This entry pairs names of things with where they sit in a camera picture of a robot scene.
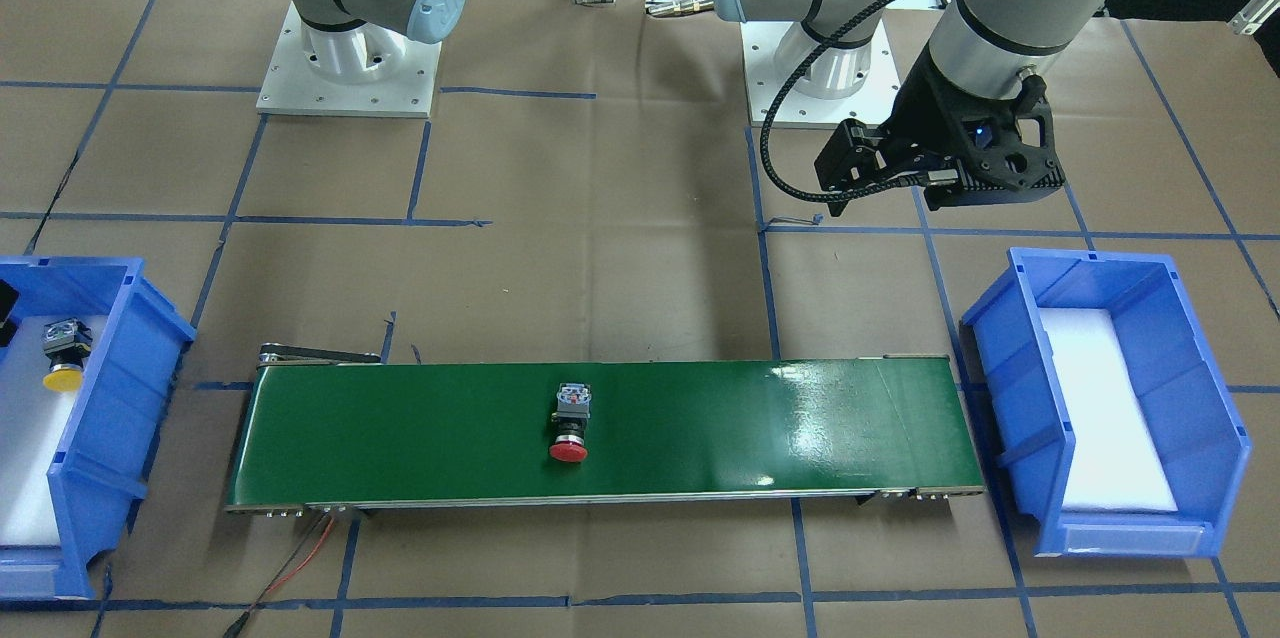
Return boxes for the red and black wires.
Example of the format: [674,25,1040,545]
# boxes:
[221,514,340,638]

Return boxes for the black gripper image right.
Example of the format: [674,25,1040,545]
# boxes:
[814,53,1068,217]

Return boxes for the blue bin at image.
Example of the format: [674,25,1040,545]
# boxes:
[963,247,1251,559]
[1,255,196,602]

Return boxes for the white base plate image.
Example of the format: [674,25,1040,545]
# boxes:
[741,20,900,128]
[256,5,442,119]

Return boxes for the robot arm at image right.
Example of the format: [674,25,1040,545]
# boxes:
[713,0,1105,217]

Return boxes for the yellow push button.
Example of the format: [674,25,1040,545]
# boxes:
[41,318,93,393]

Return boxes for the red push button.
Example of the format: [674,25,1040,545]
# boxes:
[548,382,593,464]

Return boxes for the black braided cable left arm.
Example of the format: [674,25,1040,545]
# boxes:
[758,0,980,201]

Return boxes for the blue bin at image left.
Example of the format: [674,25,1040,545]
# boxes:
[1,255,196,602]

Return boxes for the white foam pad bin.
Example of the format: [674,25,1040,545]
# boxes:
[1,315,79,548]
[1041,307,1178,512]

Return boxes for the white base plate image left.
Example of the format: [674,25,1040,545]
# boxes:
[256,5,442,119]

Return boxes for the blue bin at image right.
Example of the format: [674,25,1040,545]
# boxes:
[963,247,1251,559]

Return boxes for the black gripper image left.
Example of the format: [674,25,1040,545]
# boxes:
[0,281,20,348]

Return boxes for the white base plate image right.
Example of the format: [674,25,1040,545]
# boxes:
[741,20,900,128]

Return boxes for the green conveyor belt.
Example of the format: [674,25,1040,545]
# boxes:
[225,356,984,514]

